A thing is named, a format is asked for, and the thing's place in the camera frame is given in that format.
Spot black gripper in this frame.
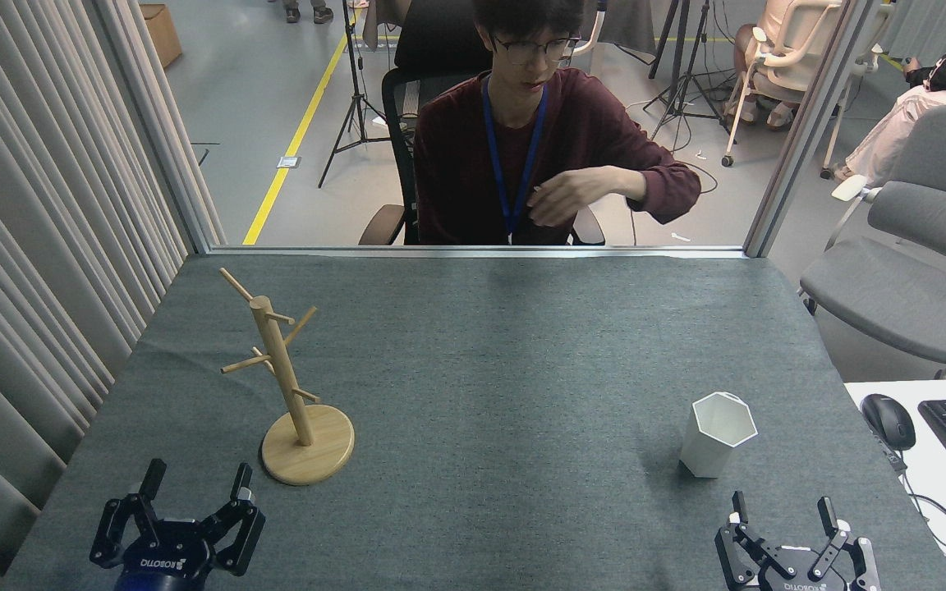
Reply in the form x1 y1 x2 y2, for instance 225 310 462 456
714 491 882 591
90 458 267 591

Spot white hexagonal cup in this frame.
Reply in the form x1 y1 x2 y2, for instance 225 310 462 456
679 392 759 479

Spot wooden cup storage rack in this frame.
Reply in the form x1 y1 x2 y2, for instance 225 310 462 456
219 268 356 487

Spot person's left hand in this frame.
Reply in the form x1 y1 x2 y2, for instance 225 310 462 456
526 167 615 229

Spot black computer mouse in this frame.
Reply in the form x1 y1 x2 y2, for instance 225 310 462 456
861 394 916 451

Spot grey padded chair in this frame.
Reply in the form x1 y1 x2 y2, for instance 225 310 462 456
799 105 946 380

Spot dark grey table cloth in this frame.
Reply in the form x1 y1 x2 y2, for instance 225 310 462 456
1 253 946 591

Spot grey pleated curtain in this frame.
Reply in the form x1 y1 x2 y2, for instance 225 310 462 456
0 0 223 591

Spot person with dark jacket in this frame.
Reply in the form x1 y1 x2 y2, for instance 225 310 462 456
833 0 946 186

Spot black tripod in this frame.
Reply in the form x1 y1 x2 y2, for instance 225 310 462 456
318 0 396 189
641 0 738 146

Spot seated person in background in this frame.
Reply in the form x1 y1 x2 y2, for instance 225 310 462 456
728 0 819 131

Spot black office chair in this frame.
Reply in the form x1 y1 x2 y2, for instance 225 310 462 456
358 0 607 245

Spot cardboard box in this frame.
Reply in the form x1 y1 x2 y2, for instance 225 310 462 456
140 3 184 69

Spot standing person's feet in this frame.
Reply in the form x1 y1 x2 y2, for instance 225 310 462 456
282 0 335 25

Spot black desk cable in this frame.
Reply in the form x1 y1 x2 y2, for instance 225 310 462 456
871 435 946 591

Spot silver frame rail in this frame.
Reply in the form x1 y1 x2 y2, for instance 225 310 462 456
209 244 749 260

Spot black floor cable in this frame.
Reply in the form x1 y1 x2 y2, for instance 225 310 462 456
625 94 741 245

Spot silver frame post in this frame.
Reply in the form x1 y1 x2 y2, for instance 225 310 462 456
744 0 884 259
91 0 227 254

